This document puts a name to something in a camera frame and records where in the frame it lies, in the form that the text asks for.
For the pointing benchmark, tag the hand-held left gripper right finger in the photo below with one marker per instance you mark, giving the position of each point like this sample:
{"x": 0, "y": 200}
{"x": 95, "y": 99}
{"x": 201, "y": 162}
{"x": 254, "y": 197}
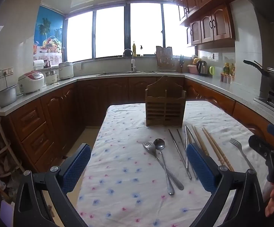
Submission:
{"x": 200, "y": 167}

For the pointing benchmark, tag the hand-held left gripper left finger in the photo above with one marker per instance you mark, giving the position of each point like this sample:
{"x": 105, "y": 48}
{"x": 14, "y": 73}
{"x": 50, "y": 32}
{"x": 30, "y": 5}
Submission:
{"x": 77, "y": 167}

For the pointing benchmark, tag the wooden chopstick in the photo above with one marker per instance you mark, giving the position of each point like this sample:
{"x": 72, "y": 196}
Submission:
{"x": 202, "y": 139}
{"x": 199, "y": 140}
{"x": 216, "y": 149}
{"x": 219, "y": 147}

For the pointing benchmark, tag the metal chopstick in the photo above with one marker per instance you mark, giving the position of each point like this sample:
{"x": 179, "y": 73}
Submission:
{"x": 181, "y": 139}
{"x": 186, "y": 141}
{"x": 179, "y": 155}
{"x": 191, "y": 134}

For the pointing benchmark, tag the wooden utensil holder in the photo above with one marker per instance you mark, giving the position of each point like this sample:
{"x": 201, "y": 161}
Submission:
{"x": 165, "y": 104}

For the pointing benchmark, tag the metal fork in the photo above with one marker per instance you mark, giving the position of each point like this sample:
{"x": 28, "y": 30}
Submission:
{"x": 236, "y": 143}
{"x": 150, "y": 147}

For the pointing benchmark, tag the metal spoon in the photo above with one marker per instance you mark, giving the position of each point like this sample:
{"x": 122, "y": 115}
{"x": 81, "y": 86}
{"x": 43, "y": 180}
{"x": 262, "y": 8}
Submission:
{"x": 159, "y": 144}

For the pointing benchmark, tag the floral white tablecloth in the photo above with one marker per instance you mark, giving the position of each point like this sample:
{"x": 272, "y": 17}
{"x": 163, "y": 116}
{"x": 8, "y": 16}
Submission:
{"x": 127, "y": 146}

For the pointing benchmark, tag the metal fork left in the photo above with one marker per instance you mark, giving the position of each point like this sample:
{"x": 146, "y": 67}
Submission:
{"x": 150, "y": 147}

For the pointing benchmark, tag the wooden lower cabinets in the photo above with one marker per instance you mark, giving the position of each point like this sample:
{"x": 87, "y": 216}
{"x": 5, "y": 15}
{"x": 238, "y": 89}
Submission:
{"x": 56, "y": 113}

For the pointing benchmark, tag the wooden cabinets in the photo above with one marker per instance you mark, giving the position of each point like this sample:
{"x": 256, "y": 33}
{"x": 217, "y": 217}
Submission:
{"x": 56, "y": 113}
{"x": 212, "y": 23}

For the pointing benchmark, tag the grey kitchen countertop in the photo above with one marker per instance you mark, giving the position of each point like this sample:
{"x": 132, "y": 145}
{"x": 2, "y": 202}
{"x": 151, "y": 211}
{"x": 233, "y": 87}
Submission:
{"x": 222, "y": 87}

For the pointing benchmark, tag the spice jar rack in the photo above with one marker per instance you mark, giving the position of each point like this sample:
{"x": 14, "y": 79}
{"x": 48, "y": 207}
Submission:
{"x": 226, "y": 78}

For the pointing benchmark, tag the dark sauce bottle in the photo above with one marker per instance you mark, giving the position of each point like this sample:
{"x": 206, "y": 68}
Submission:
{"x": 232, "y": 69}

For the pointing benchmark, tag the yellow sauce bottle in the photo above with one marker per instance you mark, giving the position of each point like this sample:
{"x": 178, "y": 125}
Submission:
{"x": 226, "y": 69}

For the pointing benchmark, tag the small white pot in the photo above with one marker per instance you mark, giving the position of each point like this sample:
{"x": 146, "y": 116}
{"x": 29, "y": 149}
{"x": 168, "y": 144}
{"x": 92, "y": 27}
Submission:
{"x": 52, "y": 78}

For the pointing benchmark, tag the steel electric kettle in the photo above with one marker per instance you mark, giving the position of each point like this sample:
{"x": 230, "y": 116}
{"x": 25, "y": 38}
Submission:
{"x": 202, "y": 68}

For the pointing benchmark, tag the red white rice cooker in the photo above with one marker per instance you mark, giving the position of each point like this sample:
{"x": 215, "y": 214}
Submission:
{"x": 30, "y": 81}

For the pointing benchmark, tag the pink container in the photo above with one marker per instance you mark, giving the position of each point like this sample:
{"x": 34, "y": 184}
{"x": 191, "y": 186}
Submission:
{"x": 191, "y": 69}

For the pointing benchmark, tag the metal inner pot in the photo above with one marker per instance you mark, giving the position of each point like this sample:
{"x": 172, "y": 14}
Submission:
{"x": 6, "y": 97}

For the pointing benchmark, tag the yellow lidded container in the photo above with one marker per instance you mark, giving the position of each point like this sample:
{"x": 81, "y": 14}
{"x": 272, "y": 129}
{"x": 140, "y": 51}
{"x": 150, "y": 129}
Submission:
{"x": 196, "y": 61}

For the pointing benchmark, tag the steel kitchen sink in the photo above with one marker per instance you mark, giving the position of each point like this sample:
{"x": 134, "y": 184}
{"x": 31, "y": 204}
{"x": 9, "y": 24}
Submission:
{"x": 127, "y": 73}

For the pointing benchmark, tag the wooden dish rack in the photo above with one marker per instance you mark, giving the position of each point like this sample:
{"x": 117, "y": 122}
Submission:
{"x": 165, "y": 59}

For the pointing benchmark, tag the grey range hood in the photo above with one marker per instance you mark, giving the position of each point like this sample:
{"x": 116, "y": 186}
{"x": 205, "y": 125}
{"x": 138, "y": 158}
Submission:
{"x": 267, "y": 16}

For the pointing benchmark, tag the chrome faucet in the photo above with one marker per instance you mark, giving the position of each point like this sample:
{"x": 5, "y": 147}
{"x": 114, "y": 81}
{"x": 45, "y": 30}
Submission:
{"x": 133, "y": 63}

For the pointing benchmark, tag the wooden upper cabinets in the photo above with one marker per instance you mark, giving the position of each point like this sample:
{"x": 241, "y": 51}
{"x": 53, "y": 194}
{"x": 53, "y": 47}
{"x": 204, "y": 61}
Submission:
{"x": 212, "y": 23}

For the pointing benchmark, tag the small pump bottle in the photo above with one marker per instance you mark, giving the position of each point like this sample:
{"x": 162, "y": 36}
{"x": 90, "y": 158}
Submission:
{"x": 141, "y": 52}

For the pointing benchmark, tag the yellow oil bottle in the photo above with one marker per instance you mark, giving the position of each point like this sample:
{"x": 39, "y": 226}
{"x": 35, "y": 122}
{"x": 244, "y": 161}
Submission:
{"x": 134, "y": 50}

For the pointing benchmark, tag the kitchen window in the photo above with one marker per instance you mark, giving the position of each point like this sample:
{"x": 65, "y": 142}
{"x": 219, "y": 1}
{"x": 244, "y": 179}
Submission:
{"x": 108, "y": 33}

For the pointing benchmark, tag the white wall switch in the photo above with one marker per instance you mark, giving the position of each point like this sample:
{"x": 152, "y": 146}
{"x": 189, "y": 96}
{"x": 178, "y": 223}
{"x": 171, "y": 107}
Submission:
{"x": 210, "y": 56}

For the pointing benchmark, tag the wall power socket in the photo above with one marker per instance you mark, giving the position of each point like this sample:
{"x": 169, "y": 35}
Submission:
{"x": 5, "y": 72}

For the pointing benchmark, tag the beach fruit wall poster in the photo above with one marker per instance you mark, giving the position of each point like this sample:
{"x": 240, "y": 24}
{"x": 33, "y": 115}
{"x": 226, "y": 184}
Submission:
{"x": 49, "y": 33}

